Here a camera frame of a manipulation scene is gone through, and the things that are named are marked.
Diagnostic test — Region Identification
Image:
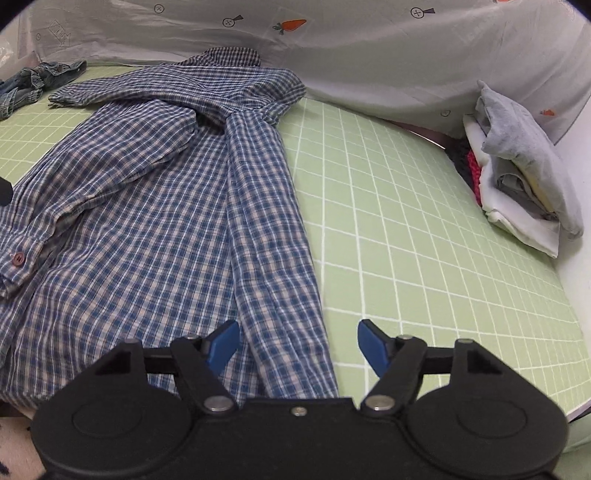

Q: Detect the blue plaid shirt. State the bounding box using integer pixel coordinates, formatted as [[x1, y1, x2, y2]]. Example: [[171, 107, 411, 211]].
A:
[[0, 46, 341, 409]]

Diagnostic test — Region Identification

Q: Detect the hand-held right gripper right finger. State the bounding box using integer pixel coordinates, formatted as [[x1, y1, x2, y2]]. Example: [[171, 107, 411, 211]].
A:
[[357, 318, 502, 416]]

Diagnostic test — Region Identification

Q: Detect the green grid bed sheet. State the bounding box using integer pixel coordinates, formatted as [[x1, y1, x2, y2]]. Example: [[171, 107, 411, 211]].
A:
[[0, 61, 591, 422]]

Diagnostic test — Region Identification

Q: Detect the red patterned garment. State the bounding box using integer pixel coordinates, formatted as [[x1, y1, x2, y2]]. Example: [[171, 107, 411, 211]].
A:
[[466, 151, 484, 206]]

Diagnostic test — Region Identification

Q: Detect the dark folded garment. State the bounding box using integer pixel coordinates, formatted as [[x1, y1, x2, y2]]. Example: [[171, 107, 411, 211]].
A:
[[446, 137, 476, 190]]

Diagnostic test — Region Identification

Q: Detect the white carrot print sheet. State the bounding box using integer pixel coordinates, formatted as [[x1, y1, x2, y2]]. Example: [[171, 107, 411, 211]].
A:
[[17, 0, 591, 145]]

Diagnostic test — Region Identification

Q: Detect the grey folded garment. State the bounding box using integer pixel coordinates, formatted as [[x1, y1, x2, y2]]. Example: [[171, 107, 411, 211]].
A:
[[475, 80, 585, 239]]

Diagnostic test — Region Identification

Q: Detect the blue denim garment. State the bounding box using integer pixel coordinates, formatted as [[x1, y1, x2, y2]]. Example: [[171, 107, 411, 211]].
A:
[[0, 60, 88, 122]]

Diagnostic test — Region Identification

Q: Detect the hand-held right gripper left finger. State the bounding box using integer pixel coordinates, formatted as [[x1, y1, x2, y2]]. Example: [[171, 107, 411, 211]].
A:
[[95, 319, 241, 416]]

